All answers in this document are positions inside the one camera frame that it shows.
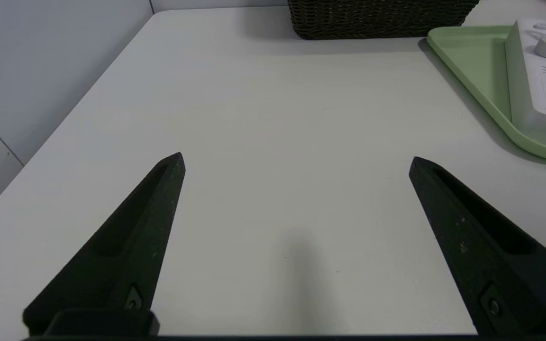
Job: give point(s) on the white power strip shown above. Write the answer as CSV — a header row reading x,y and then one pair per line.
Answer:
x,y
533,104

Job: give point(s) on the light green plastic tray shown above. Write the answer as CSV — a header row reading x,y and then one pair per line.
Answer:
x,y
477,61

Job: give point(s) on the dark brown wicker basket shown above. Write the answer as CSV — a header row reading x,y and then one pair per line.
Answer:
x,y
377,19

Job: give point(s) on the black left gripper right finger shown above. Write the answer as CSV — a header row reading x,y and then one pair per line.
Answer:
x,y
491,265

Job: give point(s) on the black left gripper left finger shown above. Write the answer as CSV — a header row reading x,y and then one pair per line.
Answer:
x,y
126,255

